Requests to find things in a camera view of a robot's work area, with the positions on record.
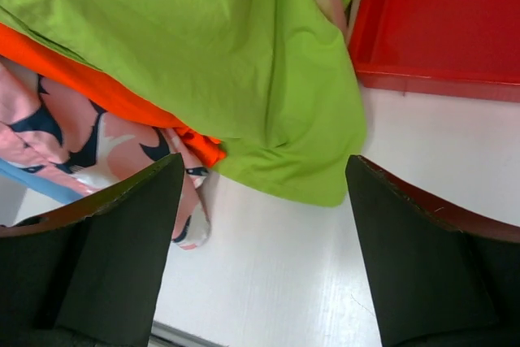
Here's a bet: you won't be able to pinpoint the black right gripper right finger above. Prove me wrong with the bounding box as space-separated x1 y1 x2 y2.
345 155 519 346

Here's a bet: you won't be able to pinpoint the light blue shorts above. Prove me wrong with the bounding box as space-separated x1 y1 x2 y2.
1 160 82 204

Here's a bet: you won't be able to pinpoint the pink patterned shorts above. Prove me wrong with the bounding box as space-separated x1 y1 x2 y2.
1 58 210 249

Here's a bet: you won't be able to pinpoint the lime green shorts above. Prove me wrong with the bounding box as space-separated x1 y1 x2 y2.
1 0 366 206

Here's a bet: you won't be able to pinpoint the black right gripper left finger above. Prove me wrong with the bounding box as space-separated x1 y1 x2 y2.
1 154 184 346

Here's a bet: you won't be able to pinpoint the red plastic bin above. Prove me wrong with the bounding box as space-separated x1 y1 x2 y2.
349 0 519 102

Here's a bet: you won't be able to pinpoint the orange shorts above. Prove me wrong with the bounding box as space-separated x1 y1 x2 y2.
1 24 226 167

